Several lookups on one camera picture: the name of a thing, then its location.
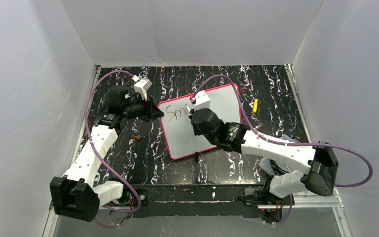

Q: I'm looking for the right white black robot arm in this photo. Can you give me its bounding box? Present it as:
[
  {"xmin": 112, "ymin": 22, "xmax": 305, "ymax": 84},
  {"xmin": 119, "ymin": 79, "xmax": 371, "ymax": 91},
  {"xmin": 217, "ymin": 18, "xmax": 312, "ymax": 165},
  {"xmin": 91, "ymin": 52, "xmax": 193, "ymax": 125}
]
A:
[{"xmin": 189, "ymin": 109, "xmax": 339, "ymax": 198}]

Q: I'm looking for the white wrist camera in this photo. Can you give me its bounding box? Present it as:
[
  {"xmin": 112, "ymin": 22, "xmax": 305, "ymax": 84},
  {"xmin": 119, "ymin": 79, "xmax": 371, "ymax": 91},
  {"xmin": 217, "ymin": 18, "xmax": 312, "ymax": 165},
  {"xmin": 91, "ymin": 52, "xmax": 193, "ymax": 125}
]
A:
[
  {"xmin": 190, "ymin": 90, "xmax": 210, "ymax": 111},
  {"xmin": 132, "ymin": 75, "xmax": 152, "ymax": 101}
]

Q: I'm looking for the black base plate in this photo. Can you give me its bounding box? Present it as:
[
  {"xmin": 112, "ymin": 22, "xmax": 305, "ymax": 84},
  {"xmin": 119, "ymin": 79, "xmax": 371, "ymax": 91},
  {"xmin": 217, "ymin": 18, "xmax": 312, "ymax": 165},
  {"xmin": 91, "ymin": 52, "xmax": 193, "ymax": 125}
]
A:
[{"xmin": 99, "ymin": 185, "xmax": 283, "ymax": 218}]

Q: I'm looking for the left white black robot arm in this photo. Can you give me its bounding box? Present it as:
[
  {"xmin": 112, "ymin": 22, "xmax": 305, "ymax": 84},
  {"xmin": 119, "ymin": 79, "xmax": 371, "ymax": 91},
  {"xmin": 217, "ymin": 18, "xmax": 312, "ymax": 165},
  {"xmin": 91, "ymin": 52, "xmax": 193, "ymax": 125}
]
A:
[{"xmin": 50, "ymin": 85, "xmax": 164, "ymax": 222}]

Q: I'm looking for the red marker cap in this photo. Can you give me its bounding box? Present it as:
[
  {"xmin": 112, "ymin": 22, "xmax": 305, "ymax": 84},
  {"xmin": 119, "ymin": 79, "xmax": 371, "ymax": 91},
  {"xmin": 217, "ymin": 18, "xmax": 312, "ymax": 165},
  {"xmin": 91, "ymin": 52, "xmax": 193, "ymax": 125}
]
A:
[{"xmin": 132, "ymin": 135, "xmax": 141, "ymax": 141}]

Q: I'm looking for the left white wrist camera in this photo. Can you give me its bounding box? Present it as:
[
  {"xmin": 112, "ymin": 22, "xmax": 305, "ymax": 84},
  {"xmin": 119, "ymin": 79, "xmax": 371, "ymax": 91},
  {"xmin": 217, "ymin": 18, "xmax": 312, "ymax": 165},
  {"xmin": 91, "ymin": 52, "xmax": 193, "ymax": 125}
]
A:
[{"xmin": 132, "ymin": 75, "xmax": 152, "ymax": 101}]

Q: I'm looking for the black whiteboard stand clip left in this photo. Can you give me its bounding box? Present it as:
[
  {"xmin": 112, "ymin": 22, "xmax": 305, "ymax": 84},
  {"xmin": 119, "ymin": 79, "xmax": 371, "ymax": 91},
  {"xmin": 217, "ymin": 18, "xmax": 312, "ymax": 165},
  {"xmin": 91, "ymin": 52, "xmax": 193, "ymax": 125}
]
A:
[{"xmin": 194, "ymin": 152, "xmax": 200, "ymax": 163}]

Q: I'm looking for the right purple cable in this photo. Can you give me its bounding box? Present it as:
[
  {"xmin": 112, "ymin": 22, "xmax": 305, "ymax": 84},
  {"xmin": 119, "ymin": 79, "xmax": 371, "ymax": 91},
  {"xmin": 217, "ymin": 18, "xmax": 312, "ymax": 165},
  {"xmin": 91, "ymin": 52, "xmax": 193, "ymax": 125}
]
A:
[{"xmin": 192, "ymin": 74, "xmax": 373, "ymax": 225}]

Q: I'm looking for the yellow marker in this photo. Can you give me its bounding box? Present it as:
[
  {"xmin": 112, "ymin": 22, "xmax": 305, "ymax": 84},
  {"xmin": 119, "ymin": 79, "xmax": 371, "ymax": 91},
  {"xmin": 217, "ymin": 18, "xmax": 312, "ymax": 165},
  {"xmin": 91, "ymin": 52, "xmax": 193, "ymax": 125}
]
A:
[{"xmin": 252, "ymin": 98, "xmax": 259, "ymax": 113}]

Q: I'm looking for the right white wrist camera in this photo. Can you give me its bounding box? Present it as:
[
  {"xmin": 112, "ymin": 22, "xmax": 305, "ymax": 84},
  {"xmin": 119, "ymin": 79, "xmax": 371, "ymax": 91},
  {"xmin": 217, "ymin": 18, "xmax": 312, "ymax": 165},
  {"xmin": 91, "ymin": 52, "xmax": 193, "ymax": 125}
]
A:
[{"xmin": 190, "ymin": 90, "xmax": 210, "ymax": 111}]

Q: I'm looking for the pink framed whiteboard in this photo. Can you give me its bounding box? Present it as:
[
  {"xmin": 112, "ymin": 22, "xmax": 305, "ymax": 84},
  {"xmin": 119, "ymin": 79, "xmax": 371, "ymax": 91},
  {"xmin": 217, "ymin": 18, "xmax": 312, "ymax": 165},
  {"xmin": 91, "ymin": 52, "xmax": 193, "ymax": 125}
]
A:
[{"xmin": 158, "ymin": 84, "xmax": 242, "ymax": 160}]

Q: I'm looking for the aluminium rail frame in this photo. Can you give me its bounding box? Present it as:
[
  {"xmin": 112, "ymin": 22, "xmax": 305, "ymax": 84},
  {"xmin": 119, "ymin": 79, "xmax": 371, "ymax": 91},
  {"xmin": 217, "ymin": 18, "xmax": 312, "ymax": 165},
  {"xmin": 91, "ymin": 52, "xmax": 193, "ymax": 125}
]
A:
[{"xmin": 42, "ymin": 65, "xmax": 349, "ymax": 237}]

